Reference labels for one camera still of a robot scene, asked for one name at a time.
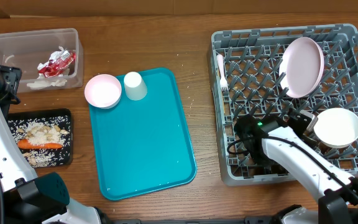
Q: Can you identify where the white napkin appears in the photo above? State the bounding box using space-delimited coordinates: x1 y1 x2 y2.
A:
26 46 75 90

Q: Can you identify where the white bowl with rice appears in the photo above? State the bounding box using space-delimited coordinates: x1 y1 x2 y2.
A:
313 108 358 148

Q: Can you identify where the red snack wrapper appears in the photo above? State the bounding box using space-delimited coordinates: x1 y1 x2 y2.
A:
37 50 76 78

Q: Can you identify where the orange carrot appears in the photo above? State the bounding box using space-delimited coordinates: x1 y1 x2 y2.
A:
17 139 63 149

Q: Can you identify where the pile of rice and nuts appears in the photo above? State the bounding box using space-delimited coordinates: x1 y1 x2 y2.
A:
9 115 71 167

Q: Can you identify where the white plastic fork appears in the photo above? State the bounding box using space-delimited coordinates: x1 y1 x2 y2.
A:
216 54 228 92

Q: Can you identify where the pink bowl with nuts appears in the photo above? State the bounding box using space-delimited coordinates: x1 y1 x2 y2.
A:
85 74 122 109

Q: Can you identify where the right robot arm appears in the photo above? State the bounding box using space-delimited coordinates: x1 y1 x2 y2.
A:
234 108 358 223

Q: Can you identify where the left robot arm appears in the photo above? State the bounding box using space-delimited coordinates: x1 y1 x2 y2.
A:
0 65 110 224

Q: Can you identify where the black waste tray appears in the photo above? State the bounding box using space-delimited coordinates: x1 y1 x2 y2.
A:
6 108 74 168

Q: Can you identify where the grey dishwasher rack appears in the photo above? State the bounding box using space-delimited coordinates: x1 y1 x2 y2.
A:
208 24 358 186

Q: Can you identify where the clear plastic bin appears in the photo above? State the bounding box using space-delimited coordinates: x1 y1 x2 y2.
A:
0 28 84 93

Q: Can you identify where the white paper cup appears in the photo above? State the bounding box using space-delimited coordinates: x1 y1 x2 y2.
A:
124 72 147 101

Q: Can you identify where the teal serving tray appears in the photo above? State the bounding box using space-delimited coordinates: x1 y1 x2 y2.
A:
89 68 197 201

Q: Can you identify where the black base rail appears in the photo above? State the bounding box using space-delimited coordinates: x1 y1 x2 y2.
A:
111 216 272 224

